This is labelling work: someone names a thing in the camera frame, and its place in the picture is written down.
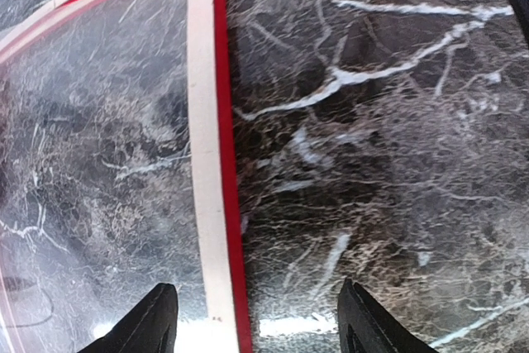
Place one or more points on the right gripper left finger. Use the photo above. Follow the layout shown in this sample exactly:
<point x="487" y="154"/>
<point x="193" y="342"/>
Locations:
<point x="150" y="327"/>

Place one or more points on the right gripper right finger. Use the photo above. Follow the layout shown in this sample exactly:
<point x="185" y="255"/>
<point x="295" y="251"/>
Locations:
<point x="365" y="326"/>

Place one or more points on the red wooden picture frame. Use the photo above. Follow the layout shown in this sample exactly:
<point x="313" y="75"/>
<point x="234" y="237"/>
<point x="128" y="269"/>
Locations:
<point x="226" y="327"/>

